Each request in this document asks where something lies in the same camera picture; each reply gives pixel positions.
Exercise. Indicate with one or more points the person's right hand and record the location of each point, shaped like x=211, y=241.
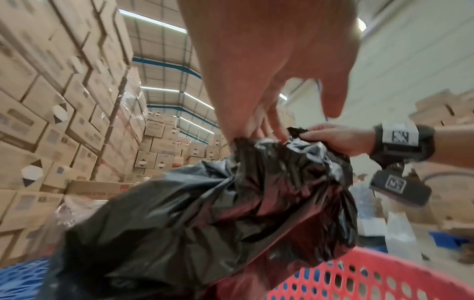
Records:
x=340, y=137

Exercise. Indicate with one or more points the clear plastic wrap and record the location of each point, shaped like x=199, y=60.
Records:
x=74, y=205

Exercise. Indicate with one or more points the white box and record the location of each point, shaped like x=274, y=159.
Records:
x=372, y=228

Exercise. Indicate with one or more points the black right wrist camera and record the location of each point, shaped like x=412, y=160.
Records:
x=400, y=187

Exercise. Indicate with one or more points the person's left hand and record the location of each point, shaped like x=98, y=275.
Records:
x=266, y=44

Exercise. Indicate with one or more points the row of ceiling strip lights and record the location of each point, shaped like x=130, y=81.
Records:
x=155, y=21

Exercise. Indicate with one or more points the large blue plastic pallet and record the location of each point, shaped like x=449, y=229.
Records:
x=18, y=281

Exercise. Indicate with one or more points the pile of tan cardboard boxes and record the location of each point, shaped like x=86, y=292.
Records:
x=444, y=111

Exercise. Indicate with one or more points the new black bin liner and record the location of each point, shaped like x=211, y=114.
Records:
x=185, y=211

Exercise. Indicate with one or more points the pink plastic mesh basket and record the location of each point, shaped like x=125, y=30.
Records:
x=388, y=259

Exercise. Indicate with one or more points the stack of brown cardboard boxes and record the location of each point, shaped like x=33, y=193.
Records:
x=55, y=88

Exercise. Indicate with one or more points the right wrist marker band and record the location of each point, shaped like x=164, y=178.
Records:
x=400, y=136

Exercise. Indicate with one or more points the small blue plastic pallet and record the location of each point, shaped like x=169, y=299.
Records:
x=448, y=238

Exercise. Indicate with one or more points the person's right forearm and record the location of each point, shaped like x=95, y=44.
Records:
x=455, y=146

